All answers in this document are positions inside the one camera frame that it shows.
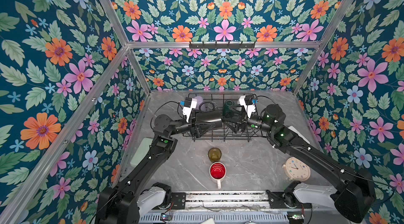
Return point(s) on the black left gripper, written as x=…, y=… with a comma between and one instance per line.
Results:
x=194, y=129

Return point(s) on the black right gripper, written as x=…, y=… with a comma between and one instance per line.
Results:
x=239, y=124

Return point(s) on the green mug cream interior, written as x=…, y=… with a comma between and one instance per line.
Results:
x=228, y=105

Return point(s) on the black mug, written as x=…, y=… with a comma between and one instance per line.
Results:
x=209, y=113

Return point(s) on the lilac plastic cup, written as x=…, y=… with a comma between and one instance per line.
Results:
x=199, y=101

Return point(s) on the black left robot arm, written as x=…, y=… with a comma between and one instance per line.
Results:
x=129, y=201

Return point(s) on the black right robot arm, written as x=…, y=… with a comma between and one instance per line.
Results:
x=355, y=190

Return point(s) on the olive textured glass tumbler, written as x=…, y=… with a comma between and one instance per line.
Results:
x=214, y=155

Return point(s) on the white mug red interior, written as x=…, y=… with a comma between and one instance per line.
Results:
x=217, y=173

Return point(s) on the pale green sponge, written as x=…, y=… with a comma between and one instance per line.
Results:
x=141, y=151

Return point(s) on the black wire dish rack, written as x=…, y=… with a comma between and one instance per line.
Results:
x=223, y=134

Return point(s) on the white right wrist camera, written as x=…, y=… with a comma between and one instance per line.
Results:
x=249, y=104

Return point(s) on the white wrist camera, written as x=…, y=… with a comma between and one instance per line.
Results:
x=189, y=105
x=249, y=104

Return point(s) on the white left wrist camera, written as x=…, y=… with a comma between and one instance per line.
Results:
x=189, y=105

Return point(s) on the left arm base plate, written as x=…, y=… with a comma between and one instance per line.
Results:
x=175, y=200

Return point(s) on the dark wall hook rail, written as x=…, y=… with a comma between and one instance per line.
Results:
x=222, y=45

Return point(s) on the round pink wall clock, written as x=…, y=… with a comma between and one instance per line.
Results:
x=296, y=170

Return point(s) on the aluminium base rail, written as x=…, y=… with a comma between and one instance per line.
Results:
x=227, y=200

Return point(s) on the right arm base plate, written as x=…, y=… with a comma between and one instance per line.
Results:
x=281, y=199

